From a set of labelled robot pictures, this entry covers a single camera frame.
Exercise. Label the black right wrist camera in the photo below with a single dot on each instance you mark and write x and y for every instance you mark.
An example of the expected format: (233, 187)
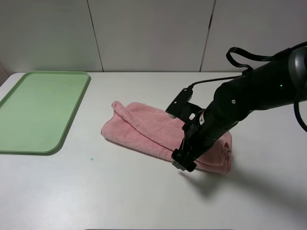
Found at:
(181, 108)

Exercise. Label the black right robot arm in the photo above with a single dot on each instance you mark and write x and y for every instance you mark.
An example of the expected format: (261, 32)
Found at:
(266, 82)

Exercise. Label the pink terry towel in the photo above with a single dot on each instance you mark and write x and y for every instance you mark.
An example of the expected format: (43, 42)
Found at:
(151, 131)

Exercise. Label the green plastic tray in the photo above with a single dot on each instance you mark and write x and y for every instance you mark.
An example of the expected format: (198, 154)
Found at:
(37, 113)

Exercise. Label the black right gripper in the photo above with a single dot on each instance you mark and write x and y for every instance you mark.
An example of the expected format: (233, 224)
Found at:
(207, 144)

